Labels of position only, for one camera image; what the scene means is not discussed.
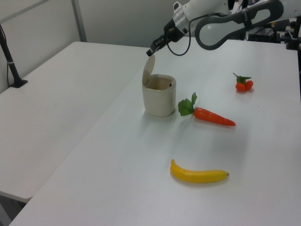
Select black clamp stand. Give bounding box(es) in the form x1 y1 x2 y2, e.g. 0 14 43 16
279 20 301 50

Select grey partition frame post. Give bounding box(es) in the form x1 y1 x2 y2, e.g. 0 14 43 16
71 0 88 43

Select yellow toy banana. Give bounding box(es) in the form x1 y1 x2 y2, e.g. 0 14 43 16
170 159 230 184

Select orange toy carrot green leaves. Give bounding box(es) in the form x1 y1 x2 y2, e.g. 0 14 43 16
177 92 236 127

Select toy cherry tomato bunch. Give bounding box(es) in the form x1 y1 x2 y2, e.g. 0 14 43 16
233 73 254 92

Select beige garbage bin with lid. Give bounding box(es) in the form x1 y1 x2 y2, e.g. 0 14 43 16
141 54 177 117

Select black equipment box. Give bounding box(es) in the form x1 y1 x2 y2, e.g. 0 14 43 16
247 27 280 43

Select black camera stand pole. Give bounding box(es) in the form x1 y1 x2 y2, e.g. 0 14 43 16
0 23 29 89

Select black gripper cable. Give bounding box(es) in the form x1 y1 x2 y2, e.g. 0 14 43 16
166 13 228 57

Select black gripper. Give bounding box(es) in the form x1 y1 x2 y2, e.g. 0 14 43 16
146 19 187 57

